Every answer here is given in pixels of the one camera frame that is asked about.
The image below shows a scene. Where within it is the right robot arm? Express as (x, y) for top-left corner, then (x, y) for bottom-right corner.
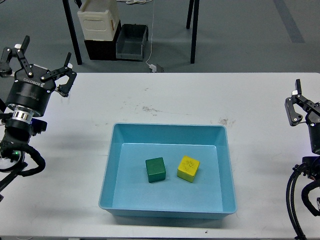
(284, 79), (320, 240)

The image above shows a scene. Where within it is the dark grey plastic bin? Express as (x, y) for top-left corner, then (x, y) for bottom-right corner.
(116, 24), (149, 62)

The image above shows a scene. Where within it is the black left table leg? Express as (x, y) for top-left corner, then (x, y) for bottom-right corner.
(62, 0), (83, 65)

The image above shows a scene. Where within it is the black storage box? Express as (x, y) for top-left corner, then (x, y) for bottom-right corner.
(84, 22), (122, 61)

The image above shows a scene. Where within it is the white cable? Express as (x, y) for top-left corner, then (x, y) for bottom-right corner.
(116, 0), (155, 66)

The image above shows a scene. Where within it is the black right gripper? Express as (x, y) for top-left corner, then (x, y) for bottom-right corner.
(284, 79), (320, 154)

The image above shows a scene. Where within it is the black right table leg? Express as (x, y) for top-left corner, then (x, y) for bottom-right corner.
(190, 0), (200, 64)

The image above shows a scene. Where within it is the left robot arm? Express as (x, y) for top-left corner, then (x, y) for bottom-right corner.
(0, 36), (77, 190)

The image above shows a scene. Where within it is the cream plastic crate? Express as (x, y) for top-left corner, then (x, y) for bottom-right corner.
(77, 0), (120, 41)

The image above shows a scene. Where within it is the white power adapter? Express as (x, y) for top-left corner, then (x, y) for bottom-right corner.
(148, 64), (157, 73)

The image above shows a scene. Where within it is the black table leg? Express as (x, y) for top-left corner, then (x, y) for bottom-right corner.
(62, 0), (83, 65)
(190, 0), (200, 64)
(185, 0), (195, 29)

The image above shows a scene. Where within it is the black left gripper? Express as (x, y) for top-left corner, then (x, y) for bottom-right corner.
(0, 35), (77, 117)

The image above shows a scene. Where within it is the green wooden block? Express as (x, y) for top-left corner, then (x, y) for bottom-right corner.
(145, 157), (167, 183)

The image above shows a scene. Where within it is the black rear table leg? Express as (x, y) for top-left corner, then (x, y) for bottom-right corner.
(185, 0), (195, 29)

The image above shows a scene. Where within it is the yellow wooden block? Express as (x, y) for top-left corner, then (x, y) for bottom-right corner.
(176, 155), (200, 183)

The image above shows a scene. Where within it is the blue plastic tray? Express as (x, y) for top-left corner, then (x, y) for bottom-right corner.
(98, 123), (237, 220)

